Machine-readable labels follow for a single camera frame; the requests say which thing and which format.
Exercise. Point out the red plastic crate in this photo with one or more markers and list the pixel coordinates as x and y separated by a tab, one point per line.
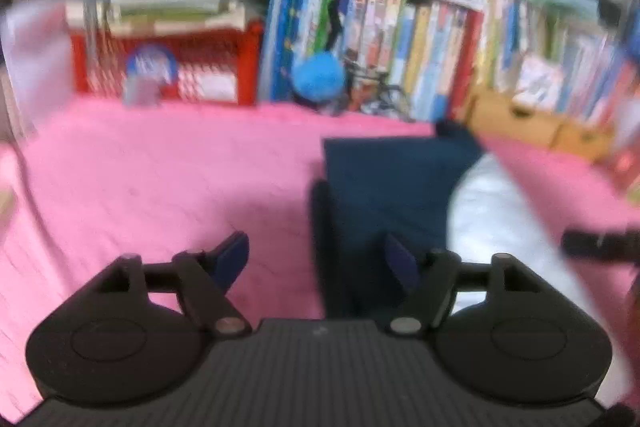
250	57

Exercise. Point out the navy white red jacket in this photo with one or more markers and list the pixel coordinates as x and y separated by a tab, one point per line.
390	187

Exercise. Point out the pink blanket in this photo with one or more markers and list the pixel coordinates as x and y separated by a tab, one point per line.
150	182

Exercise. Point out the miniature bicycle model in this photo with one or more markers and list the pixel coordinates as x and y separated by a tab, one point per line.
380	92

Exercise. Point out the small blue plush ball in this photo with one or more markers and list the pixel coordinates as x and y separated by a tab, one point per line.
317	74

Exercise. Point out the pink gift bag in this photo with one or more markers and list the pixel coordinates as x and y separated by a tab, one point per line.
627	162

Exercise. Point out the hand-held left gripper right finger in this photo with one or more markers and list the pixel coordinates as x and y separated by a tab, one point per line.
400	262

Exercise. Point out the row of colourful books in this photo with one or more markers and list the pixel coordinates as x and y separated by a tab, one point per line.
425	47

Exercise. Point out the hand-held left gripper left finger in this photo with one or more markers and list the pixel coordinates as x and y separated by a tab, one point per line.
231	259

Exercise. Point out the patterned tissue box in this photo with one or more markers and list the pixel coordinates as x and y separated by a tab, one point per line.
537	79

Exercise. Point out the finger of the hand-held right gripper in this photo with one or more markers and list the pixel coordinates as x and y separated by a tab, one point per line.
590	243

